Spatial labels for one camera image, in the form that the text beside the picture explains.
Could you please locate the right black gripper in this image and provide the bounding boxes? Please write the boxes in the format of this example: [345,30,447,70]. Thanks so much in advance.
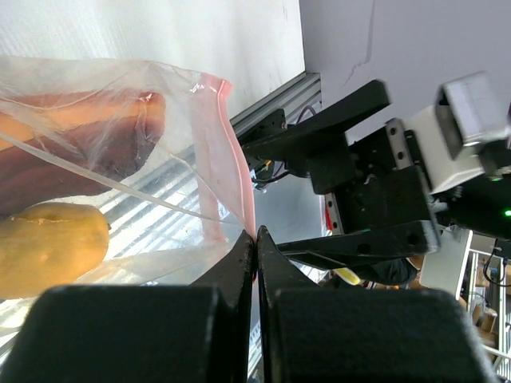
[242,80,441,270]

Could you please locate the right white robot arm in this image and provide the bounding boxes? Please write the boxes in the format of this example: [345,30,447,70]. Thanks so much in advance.
[241,72,510,270]

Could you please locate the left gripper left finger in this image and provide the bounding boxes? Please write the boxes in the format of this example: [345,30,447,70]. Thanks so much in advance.
[7,233,254,382]

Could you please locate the red meat slice toy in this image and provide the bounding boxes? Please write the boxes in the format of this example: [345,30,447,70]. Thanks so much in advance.
[1,89,166,215]

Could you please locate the yellow lemon toy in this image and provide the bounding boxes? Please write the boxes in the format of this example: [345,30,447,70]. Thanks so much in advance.
[1,203,109,300]

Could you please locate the clear zip top bag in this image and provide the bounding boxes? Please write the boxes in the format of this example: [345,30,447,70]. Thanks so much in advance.
[1,56,256,336]

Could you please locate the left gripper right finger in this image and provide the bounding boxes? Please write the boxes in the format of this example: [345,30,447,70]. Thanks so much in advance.
[256,227,497,382]

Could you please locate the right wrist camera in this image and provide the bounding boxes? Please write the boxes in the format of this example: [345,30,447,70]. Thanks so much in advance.
[404,72,510,194]

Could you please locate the aluminium mounting rail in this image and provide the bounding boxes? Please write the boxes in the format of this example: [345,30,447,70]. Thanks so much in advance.
[230,73,323,136]

